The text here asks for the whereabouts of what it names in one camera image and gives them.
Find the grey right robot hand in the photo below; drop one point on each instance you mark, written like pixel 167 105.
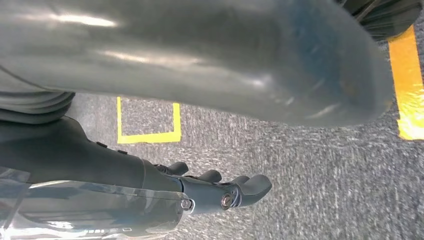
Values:
pixel 198 49

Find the black robot body part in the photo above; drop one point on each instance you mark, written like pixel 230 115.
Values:
pixel 384 16

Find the yellow floor tape square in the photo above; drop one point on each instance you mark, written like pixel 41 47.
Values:
pixel 149 137
pixel 409 82

